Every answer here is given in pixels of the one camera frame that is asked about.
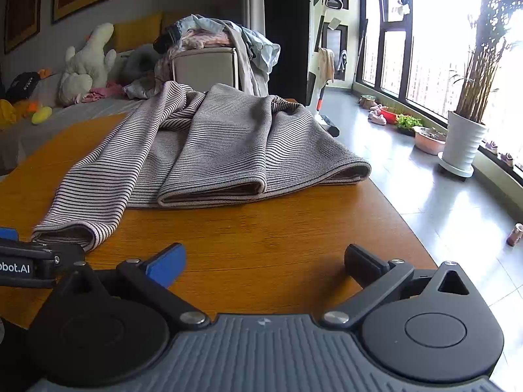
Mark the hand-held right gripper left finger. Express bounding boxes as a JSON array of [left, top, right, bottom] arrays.
[[53, 243, 210, 331]]

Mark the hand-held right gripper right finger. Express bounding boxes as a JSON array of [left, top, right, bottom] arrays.
[[321, 244, 472, 329]]

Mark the grey striped garment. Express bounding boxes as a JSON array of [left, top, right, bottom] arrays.
[[32, 82, 372, 253]]

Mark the round ceramic pot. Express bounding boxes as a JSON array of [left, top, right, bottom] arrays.
[[413, 126, 447, 156]]

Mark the grey sofa sheet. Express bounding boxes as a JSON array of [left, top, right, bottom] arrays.
[[0, 71, 164, 172]]

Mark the red basin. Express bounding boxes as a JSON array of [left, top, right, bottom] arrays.
[[380, 106, 403, 125]]

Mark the black cap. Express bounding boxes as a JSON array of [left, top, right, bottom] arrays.
[[4, 71, 42, 103]]

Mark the white ribbed plant pot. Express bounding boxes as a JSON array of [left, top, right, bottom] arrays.
[[437, 110, 488, 182]]

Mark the small pink cloth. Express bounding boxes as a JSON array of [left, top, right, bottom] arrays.
[[76, 84, 123, 103]]

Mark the white upright floor cleaner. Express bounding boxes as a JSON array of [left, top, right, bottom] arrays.
[[306, 0, 343, 136]]

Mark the white plush toy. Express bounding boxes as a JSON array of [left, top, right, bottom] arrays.
[[57, 23, 119, 107]]

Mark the pale floral garment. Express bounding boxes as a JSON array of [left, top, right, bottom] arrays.
[[123, 55, 176, 101]]

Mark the cream hanging towel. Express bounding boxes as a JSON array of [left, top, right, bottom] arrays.
[[319, 48, 336, 84]]

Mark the beige sofa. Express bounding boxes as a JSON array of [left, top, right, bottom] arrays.
[[0, 10, 240, 174]]

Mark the grey neck pillow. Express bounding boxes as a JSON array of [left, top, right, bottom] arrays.
[[123, 45, 160, 80]]

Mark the beige grey hanging garment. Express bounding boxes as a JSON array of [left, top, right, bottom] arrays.
[[227, 20, 270, 96]]

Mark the tall bamboo plant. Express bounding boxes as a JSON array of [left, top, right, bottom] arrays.
[[449, 0, 523, 125]]

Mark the dark knitted garment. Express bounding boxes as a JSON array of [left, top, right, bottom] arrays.
[[153, 28, 184, 54]]

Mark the pink garment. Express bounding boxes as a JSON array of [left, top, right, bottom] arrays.
[[182, 28, 233, 50]]

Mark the yellow cushion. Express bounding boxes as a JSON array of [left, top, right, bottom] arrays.
[[161, 10, 193, 33], [112, 14, 164, 54]]

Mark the black window frame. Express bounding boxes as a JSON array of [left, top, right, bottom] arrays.
[[355, 0, 523, 172]]

